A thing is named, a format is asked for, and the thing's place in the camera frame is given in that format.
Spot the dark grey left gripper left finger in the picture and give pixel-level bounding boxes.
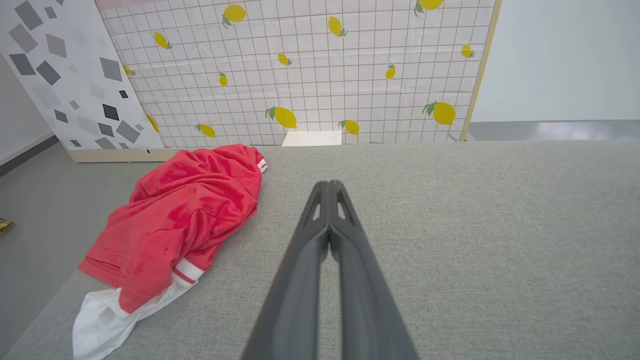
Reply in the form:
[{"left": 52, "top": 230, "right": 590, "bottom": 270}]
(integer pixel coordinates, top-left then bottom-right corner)
[{"left": 241, "top": 180, "right": 331, "bottom": 360}]

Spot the red garment with white trim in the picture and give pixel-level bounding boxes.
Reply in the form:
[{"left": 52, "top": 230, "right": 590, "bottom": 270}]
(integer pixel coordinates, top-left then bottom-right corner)
[{"left": 72, "top": 144, "right": 268, "bottom": 360}]

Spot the lemon print partition panel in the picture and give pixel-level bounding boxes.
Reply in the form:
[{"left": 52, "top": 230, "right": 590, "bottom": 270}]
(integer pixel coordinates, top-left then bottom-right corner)
[{"left": 95, "top": 0, "right": 502, "bottom": 149}]

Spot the white box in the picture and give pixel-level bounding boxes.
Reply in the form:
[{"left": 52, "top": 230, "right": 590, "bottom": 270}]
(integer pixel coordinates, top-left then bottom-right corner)
[{"left": 281, "top": 131, "right": 344, "bottom": 147}]

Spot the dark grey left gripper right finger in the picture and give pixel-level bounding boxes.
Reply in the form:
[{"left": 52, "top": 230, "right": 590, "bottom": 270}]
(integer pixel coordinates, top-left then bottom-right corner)
[{"left": 330, "top": 180, "right": 420, "bottom": 360}]

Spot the grey geometric print panel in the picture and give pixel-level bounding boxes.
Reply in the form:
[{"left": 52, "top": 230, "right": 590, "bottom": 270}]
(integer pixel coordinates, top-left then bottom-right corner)
[{"left": 0, "top": 0, "right": 167, "bottom": 152}]

